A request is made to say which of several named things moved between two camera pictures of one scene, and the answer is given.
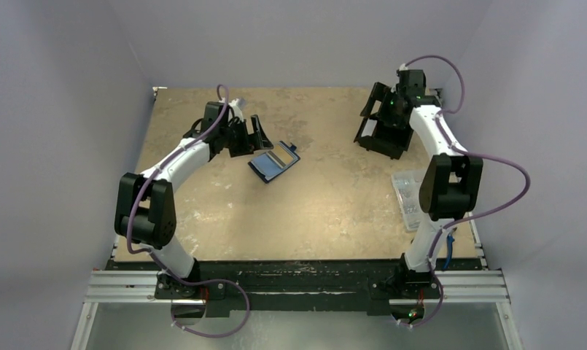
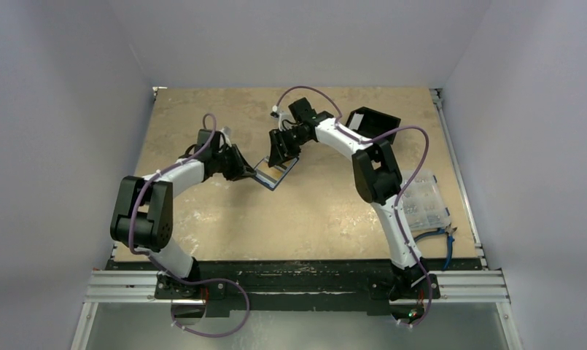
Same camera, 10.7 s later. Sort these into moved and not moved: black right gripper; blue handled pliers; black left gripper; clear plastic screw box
Moved: black left gripper; black right gripper
Not moved: blue handled pliers; clear plastic screw box
